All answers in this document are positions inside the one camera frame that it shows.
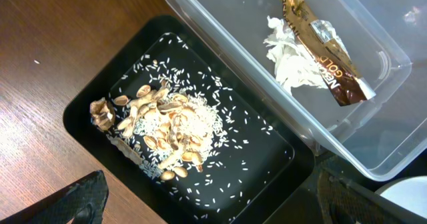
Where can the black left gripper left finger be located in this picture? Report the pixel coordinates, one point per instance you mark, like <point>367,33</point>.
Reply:
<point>82,201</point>

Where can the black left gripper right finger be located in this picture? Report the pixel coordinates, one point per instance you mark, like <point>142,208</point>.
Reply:
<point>342,200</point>

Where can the peanut shells and rice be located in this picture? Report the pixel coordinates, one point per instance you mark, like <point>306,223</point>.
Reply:
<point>192,135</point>

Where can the gold coffee sachet wrapper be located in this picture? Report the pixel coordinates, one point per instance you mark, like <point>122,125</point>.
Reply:
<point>334,64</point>

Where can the white tissue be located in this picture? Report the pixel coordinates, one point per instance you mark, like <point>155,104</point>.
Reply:
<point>294,66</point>

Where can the clear plastic waste bin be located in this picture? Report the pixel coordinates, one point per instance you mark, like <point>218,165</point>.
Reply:
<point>386,40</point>

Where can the round black serving tray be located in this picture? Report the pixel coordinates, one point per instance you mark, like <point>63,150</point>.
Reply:
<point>303,207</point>

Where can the light grey round plate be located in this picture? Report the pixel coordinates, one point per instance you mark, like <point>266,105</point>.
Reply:
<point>409,193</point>

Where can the black rectangular tray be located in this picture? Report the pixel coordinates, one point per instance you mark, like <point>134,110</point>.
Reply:
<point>77,122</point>

